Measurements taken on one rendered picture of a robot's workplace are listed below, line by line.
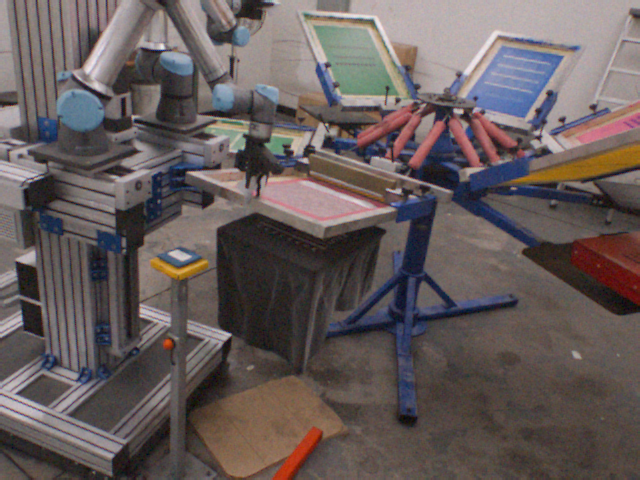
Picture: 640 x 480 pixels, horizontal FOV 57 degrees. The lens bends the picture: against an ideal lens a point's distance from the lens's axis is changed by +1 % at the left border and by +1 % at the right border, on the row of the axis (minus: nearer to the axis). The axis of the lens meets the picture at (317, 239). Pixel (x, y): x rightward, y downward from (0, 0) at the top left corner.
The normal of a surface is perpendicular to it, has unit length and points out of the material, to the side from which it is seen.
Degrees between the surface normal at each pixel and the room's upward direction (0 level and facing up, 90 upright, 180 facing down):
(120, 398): 0
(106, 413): 0
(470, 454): 0
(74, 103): 96
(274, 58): 90
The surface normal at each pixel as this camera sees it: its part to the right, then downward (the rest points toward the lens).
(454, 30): -0.58, 0.30
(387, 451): 0.11, -0.90
